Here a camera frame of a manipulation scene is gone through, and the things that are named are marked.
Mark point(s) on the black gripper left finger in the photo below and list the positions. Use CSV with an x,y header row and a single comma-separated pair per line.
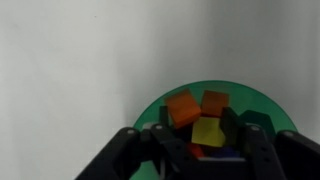
x,y
113,156

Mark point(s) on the red block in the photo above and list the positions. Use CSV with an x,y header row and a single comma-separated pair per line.
x,y
196,150

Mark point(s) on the yellow block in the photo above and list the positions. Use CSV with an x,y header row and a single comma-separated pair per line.
x,y
207,131

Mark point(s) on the blue block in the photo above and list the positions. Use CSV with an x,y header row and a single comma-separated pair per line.
x,y
225,152

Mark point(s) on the green plastic bowl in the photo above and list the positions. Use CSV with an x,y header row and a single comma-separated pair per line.
x,y
253,96

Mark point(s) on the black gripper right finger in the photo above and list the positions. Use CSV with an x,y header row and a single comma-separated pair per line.
x,y
280,156

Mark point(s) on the small orange block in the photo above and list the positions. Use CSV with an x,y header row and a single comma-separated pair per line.
x,y
182,108
215,103

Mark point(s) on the dark green block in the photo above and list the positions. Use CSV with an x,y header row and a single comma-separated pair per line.
x,y
261,120

